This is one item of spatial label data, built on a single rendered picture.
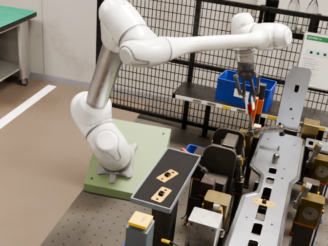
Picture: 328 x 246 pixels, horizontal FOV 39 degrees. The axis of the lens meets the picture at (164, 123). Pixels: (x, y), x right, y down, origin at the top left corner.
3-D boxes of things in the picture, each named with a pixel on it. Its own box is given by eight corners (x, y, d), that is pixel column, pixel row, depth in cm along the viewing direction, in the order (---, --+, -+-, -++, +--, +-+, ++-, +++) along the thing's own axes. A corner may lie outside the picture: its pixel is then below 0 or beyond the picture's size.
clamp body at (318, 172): (321, 227, 219) (340, 165, 203) (296, 220, 222) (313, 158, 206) (322, 219, 225) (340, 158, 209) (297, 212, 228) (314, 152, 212)
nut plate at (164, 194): (160, 203, 148) (160, 200, 147) (150, 199, 149) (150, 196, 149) (172, 191, 155) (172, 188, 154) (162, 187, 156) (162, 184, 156)
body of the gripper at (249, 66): (234, 63, 206) (236, 83, 210) (253, 62, 203) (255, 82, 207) (237, 58, 213) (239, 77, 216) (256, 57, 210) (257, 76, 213)
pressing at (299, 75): (297, 131, 241) (312, 70, 225) (275, 125, 244) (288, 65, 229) (297, 130, 241) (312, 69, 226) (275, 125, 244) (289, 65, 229)
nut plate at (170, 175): (164, 183, 158) (164, 180, 158) (155, 178, 160) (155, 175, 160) (178, 174, 164) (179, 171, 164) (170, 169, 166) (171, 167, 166)
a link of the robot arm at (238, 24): (227, 50, 207) (250, 52, 197) (223, 15, 201) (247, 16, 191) (242, 44, 213) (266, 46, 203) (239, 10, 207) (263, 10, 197)
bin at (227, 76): (266, 112, 251) (270, 91, 245) (213, 98, 261) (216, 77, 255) (273, 102, 264) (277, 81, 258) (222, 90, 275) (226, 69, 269)
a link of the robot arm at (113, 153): (109, 177, 220) (99, 164, 199) (91, 148, 226) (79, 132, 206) (137, 159, 222) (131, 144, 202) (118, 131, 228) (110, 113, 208)
